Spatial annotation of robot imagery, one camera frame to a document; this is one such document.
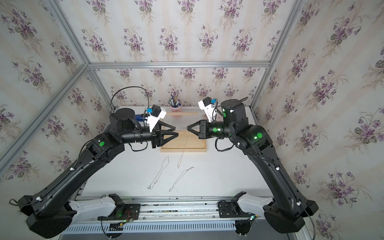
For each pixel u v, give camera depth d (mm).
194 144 1012
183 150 983
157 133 508
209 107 514
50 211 373
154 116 486
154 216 728
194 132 546
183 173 860
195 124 539
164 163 904
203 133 479
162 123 564
